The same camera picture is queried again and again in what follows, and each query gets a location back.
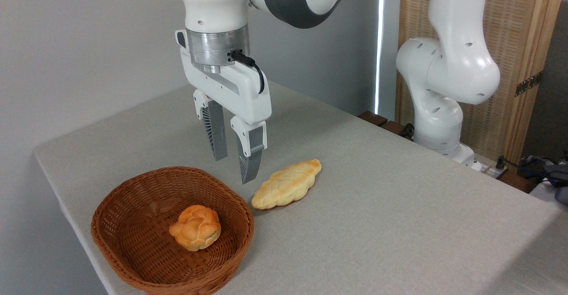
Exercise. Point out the wooden bamboo folding screen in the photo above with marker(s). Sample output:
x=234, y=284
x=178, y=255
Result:
x=514, y=24

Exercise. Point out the brown wicker basket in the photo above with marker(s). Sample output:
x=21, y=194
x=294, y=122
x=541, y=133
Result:
x=133, y=224

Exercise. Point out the round knotted bread roll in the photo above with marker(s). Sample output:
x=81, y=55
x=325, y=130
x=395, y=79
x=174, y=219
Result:
x=196, y=228

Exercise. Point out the grey blue bundle of cloth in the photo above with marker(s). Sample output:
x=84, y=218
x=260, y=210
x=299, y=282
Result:
x=550, y=173

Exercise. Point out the long braided bread loaf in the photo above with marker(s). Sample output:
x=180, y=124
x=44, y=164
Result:
x=286, y=185

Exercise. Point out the metal screen hinge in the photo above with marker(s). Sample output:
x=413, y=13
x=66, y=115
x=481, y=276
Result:
x=528, y=83

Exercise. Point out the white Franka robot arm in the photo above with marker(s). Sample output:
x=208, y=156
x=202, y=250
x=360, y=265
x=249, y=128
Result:
x=457, y=64

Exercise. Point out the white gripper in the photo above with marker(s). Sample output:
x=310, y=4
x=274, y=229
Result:
x=230, y=88

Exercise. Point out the dark brown wooden slat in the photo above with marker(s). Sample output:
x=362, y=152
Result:
x=372, y=118
x=392, y=127

